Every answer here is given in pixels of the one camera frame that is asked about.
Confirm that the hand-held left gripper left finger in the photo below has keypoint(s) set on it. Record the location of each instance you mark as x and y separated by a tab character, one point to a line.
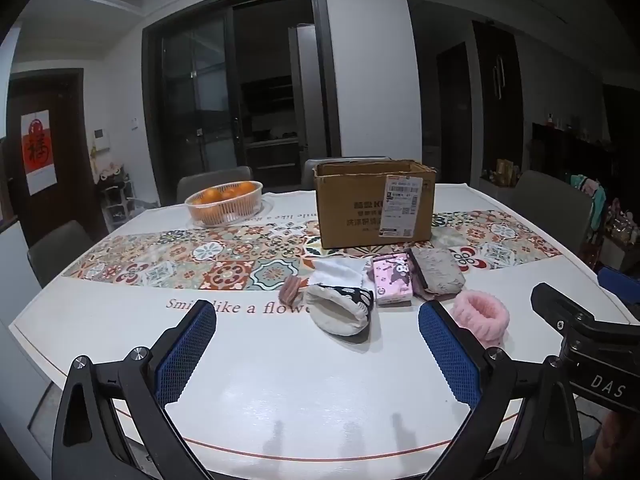
184	357

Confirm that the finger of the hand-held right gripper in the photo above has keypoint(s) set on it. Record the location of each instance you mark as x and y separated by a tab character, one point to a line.
622	285
557	307

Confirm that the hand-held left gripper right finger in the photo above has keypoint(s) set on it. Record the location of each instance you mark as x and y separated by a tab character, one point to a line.
450	357

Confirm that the pink fluffy wristband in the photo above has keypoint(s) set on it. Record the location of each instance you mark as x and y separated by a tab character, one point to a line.
480	316

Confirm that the purple fluffy chenille towel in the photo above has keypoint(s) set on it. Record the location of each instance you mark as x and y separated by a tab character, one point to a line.
439	271

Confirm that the pink cartoon tissue pack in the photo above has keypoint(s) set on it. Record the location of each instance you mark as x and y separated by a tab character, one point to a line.
392	280

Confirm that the beige sock with patterned cuff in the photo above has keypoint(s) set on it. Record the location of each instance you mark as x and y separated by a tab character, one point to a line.
337	316

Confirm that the white sock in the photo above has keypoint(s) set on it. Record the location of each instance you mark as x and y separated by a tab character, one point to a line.
340	271

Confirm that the brown cardboard box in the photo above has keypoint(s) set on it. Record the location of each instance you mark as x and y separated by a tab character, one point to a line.
350	210

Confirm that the person's right forearm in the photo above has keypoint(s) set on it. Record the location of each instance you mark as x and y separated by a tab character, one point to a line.
612	447

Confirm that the teal clothing pile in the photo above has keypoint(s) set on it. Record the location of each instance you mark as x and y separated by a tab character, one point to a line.
590	197

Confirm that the grey dining chair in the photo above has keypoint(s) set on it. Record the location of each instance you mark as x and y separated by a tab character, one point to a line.
210	180
550	210
310	172
57	255

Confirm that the white patterned tablecloth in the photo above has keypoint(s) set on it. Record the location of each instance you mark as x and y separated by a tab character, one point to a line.
280	385

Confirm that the dark sideboard cabinet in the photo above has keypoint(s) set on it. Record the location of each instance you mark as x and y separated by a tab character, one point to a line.
590	155

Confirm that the low white cabinet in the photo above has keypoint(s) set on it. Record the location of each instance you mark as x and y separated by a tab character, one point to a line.
492	187

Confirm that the yellow gift box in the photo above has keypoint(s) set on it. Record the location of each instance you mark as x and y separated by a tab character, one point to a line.
504	172

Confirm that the white plastic basket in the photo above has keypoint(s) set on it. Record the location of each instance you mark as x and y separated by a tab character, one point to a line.
222	212

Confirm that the pile of oranges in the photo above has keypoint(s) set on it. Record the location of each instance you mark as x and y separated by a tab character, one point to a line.
227	194

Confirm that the white shoe rack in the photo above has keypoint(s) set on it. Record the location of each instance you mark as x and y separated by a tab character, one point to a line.
117	197

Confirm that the dark interior door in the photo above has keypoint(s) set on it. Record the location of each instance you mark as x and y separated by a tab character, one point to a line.
454	115

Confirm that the dark wooden door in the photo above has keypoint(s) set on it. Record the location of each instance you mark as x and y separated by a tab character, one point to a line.
65	160

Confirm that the white intercom panel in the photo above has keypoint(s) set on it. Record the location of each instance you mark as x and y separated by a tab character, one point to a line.
101	140

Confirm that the dark sliding glass door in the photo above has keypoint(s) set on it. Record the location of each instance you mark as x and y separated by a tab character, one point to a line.
200	85

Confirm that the linear ceiling air vent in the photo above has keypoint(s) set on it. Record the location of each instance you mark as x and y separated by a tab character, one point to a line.
535	2

